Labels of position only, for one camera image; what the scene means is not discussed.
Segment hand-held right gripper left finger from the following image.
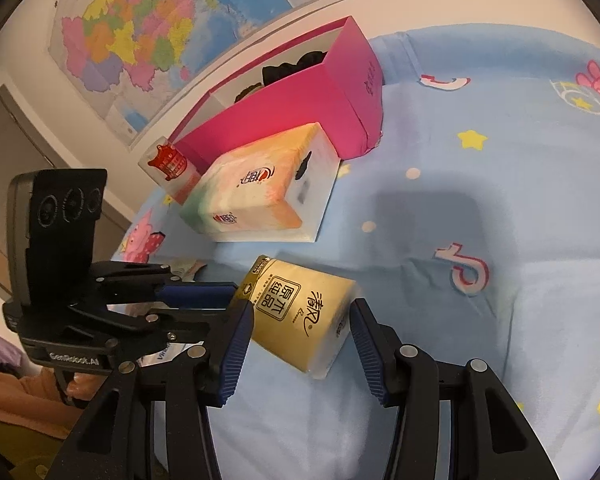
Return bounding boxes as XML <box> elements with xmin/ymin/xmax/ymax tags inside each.
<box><xmin>60</xmin><ymin>302</ymin><xmax>256</xmax><ymax>480</ymax></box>

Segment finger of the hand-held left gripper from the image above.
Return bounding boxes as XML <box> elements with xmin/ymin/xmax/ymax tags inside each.
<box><xmin>72</xmin><ymin>304</ymin><xmax>232</xmax><ymax>357</ymax></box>
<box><xmin>92</xmin><ymin>260</ymin><xmax>239</xmax><ymax>309</ymax></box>

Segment pink cardboard box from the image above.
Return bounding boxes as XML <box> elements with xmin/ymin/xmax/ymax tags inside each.
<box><xmin>169</xmin><ymin>16</ymin><xmax>385</xmax><ymax>181</ymax></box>

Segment pink floral tissue pack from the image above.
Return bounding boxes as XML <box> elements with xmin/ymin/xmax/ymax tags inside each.
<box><xmin>139</xmin><ymin>341</ymin><xmax>193</xmax><ymax>367</ymax></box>

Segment white pump bottle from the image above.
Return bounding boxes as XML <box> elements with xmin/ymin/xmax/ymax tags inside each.
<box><xmin>138</xmin><ymin>136</ymin><xmax>203</xmax><ymax>206</ymax></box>

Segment grey door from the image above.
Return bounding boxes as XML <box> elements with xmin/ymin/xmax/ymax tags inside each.
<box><xmin>0</xmin><ymin>85</ymin><xmax>131</xmax><ymax>301</ymax></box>

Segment black scrunchie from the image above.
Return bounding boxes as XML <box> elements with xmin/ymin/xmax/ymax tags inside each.
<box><xmin>291</xmin><ymin>50</ymin><xmax>329</xmax><ymax>69</ymax></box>
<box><xmin>261</xmin><ymin>61</ymin><xmax>306</xmax><ymax>87</ymax></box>

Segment colourful wall map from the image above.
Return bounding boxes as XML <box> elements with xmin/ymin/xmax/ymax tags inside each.
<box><xmin>47</xmin><ymin>0</ymin><xmax>426</xmax><ymax>148</ymax></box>

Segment pastel rainbow tissue pack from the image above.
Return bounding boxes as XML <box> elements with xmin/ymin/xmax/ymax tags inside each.
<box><xmin>179</xmin><ymin>121</ymin><xmax>342</xmax><ymax>245</ymax></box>

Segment yellow tissue pack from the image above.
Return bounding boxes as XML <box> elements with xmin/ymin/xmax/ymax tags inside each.
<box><xmin>229</xmin><ymin>255</ymin><xmax>362</xmax><ymax>380</ymax></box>

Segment person's left forearm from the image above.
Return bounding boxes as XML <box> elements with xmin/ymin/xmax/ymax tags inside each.
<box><xmin>0</xmin><ymin>367</ymin><xmax>106</xmax><ymax>441</ymax></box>

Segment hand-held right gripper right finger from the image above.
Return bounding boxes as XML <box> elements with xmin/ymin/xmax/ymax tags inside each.
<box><xmin>349</xmin><ymin>298</ymin><xmax>563</xmax><ymax>480</ymax></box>

